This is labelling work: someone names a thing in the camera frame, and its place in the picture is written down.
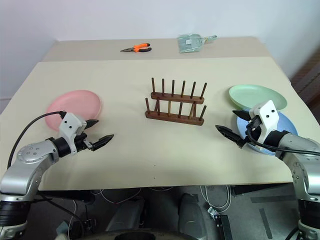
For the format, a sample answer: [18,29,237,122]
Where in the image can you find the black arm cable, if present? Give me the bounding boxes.
[7,111,66,169]
[245,119,320,156]

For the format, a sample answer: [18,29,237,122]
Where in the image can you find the green plate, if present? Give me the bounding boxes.
[228,84,288,112]

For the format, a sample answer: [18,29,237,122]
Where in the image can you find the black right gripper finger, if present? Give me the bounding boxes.
[215,125,244,148]
[232,109,251,122]

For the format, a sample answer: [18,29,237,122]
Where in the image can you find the blue plate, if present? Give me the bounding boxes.
[236,111,299,156]

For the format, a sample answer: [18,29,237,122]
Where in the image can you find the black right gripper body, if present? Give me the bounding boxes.
[236,120,262,150]

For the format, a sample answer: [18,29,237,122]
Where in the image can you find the dark rounded robot leg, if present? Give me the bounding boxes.
[178,192,210,236]

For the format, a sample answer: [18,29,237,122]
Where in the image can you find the wooden dish rack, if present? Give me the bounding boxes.
[145,77,208,127]

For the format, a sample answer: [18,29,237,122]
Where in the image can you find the orange handled pliers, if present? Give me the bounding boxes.
[119,43,153,54]

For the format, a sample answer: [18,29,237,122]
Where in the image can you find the green plastic packet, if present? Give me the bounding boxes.
[177,33,204,54]

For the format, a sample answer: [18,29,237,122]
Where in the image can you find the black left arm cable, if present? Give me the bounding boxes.
[7,111,66,169]

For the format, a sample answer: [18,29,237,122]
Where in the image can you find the white floor cable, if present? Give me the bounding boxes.
[199,184,232,213]

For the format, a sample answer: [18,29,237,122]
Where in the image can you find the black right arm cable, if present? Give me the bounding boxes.
[245,119,320,156]

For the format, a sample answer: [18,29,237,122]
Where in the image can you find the black floor bracket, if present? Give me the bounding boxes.
[212,213,235,240]

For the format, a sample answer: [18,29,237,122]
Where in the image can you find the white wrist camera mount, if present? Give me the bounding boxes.
[249,99,280,151]
[58,112,87,154]

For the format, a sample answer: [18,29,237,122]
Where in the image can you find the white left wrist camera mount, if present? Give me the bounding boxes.
[58,112,87,154]

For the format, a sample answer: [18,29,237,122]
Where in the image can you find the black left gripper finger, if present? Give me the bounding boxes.
[84,119,100,130]
[90,134,115,152]

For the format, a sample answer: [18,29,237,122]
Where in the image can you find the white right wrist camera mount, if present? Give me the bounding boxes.
[249,99,280,151]

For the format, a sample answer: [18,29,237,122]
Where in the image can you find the pink plate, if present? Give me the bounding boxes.
[45,89,103,132]

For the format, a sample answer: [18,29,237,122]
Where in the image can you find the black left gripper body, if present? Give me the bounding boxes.
[74,129,94,152]

